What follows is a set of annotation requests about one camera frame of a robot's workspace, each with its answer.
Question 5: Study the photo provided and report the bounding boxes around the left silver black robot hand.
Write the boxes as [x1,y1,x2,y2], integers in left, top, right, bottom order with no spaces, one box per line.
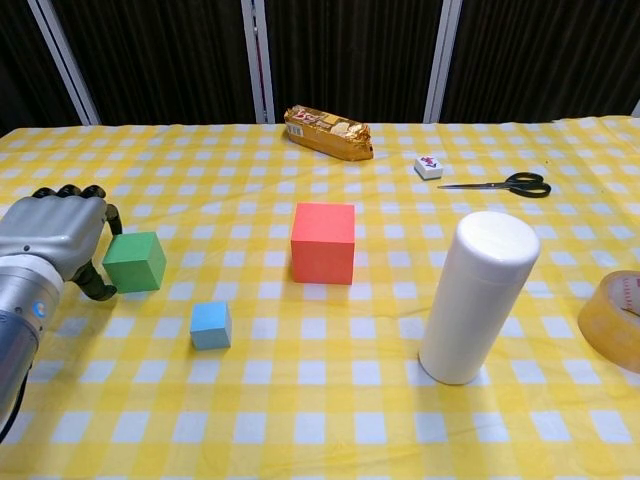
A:
[0,184,124,301]

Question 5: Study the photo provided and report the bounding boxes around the green cube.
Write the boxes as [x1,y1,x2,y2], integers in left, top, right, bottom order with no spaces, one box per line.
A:
[102,231,167,295]

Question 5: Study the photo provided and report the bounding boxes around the small blue cube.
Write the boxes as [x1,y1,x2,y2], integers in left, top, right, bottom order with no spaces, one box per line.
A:
[189,300,233,351]

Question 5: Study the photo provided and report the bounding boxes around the large red cube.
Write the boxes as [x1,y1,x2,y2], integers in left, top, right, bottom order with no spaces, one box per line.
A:
[290,201,357,286]

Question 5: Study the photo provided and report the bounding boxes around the gold biscuit packet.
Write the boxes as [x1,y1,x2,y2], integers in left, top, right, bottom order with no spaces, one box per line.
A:
[283,104,375,163]

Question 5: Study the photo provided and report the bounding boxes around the yellow checkered tablecloth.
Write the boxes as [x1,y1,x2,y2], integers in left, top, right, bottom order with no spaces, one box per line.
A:
[0,115,640,480]

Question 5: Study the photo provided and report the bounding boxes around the black pleated curtain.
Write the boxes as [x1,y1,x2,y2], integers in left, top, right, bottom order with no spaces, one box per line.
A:
[0,0,640,136]

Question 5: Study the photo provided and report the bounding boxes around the white mahjong tile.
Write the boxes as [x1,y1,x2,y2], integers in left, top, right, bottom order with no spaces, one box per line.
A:
[413,153,445,182]

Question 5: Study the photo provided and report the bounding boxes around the white cylindrical bottle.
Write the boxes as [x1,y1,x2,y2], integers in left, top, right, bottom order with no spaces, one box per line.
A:
[417,210,542,386]

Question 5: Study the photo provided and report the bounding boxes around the clear tape roll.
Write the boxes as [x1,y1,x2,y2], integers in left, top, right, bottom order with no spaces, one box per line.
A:
[577,269,640,374]

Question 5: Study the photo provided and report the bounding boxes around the black handled scissors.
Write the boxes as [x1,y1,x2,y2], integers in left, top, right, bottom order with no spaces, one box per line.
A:
[437,171,552,199]

